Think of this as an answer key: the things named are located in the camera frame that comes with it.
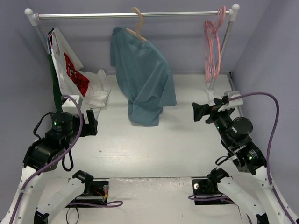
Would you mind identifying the teal blue t shirt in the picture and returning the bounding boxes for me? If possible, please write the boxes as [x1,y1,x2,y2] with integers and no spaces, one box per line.
[110,27,177,126]

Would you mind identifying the beige wooden hanger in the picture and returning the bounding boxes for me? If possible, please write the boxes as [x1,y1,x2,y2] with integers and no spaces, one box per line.
[126,7,147,42]

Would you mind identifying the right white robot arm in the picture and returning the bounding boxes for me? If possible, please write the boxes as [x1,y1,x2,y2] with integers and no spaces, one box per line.
[189,99,299,224]

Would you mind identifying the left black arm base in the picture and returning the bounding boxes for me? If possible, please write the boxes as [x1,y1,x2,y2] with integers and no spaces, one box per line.
[66,170,109,208]

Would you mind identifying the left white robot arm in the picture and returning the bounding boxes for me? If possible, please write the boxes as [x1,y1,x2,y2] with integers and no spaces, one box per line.
[1,110,98,224]

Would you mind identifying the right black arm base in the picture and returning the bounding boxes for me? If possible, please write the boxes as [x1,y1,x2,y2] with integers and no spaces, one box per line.
[188,168,234,205]

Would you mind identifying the white t shirt red print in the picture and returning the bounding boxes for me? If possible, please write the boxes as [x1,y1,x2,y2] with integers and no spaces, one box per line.
[51,28,111,109]

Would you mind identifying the dark green garment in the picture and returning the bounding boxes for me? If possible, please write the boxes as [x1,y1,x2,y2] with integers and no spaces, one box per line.
[47,54,63,112]

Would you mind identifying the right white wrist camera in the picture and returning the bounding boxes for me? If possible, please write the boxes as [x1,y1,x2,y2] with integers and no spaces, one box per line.
[218,91,243,112]

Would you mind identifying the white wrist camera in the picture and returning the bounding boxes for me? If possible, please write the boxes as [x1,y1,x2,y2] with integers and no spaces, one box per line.
[218,91,243,112]
[62,95,83,115]

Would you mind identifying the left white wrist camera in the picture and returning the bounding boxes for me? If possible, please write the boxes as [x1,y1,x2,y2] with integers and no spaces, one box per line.
[62,95,83,115]

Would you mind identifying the pink wire hangers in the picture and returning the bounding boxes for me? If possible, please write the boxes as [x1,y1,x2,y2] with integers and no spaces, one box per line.
[204,6,226,83]

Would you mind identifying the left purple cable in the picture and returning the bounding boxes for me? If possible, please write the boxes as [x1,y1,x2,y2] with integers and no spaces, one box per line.
[9,94,124,224]

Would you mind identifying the silver clothes rail rack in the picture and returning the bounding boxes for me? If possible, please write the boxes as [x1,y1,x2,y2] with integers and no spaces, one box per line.
[24,4,240,101]

